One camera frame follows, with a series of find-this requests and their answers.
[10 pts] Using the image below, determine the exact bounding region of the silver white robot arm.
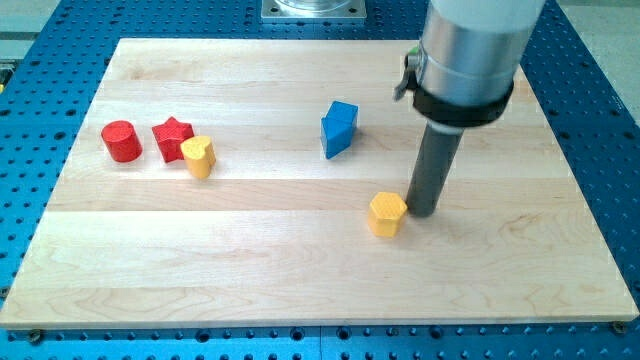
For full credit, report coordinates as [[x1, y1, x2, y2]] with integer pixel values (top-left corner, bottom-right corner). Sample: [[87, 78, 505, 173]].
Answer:
[[394, 0, 544, 129]]

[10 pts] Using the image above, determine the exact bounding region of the yellow hexagon block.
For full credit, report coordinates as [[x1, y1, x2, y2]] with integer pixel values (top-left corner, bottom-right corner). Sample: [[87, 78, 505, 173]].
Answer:
[[367, 192, 407, 237]]

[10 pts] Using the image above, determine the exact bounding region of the yellow heart block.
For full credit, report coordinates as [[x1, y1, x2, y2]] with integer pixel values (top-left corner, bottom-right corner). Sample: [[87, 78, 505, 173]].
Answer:
[[180, 135, 216, 179]]

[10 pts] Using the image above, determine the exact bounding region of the blue triangle block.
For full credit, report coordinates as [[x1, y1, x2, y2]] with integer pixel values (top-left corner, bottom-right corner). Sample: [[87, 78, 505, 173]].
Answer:
[[321, 117, 356, 159]]

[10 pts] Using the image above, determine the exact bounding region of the blue cube block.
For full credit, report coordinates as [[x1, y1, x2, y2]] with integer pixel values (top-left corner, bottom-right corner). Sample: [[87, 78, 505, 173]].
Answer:
[[326, 101, 359, 127]]

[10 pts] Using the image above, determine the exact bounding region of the light wooden board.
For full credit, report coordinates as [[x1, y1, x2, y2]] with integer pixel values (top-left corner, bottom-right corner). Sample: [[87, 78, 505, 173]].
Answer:
[[1, 38, 638, 329]]

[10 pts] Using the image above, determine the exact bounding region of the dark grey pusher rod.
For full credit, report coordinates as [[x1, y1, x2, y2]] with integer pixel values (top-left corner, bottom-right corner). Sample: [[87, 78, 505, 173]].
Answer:
[[406, 122, 464, 217]]

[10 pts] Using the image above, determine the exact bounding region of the red star block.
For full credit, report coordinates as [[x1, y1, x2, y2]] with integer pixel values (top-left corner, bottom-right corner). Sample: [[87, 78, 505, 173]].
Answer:
[[152, 117, 194, 163]]

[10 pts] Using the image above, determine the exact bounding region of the red cylinder block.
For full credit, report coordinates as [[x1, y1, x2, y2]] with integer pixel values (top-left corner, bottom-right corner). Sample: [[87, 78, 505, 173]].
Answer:
[[101, 120, 142, 163]]

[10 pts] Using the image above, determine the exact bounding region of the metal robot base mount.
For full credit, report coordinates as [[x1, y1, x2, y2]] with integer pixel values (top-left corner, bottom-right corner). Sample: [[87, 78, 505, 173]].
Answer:
[[260, 0, 367, 22]]

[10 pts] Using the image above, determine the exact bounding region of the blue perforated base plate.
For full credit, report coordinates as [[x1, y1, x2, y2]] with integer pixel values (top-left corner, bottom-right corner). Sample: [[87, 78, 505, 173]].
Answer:
[[1, 1, 639, 359]]

